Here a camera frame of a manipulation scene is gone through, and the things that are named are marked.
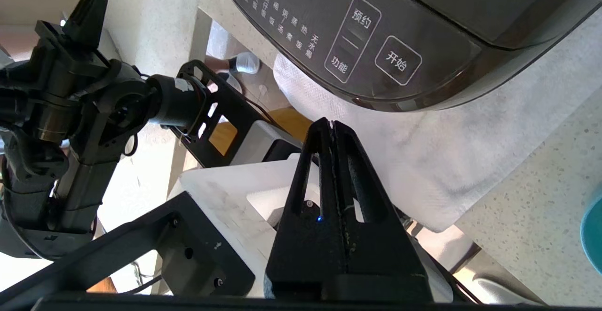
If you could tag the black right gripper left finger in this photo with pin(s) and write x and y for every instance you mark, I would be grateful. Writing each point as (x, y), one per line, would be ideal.
(305, 259)

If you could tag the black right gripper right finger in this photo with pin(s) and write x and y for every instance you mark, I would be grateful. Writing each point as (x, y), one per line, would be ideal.
(385, 264)

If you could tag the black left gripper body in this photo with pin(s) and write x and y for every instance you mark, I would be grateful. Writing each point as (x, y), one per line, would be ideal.
(70, 61)

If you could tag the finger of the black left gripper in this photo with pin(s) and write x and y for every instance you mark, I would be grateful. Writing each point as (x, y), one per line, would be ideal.
(87, 14)

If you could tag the blue bowl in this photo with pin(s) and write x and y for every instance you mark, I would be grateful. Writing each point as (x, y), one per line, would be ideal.
(595, 235)

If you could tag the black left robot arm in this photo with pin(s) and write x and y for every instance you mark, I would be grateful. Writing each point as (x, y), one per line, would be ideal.
(127, 108)

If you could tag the white towel under cooker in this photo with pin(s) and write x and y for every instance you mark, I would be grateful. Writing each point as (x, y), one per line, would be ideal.
(423, 160)

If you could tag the black rice cooker base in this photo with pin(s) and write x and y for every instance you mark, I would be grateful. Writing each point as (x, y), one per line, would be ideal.
(291, 33)

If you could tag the white shoe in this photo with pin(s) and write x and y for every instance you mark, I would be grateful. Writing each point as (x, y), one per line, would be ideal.
(247, 62)

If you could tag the black perforated shoulder bracket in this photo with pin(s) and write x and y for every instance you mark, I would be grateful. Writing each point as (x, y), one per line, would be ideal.
(197, 254)
(235, 108)

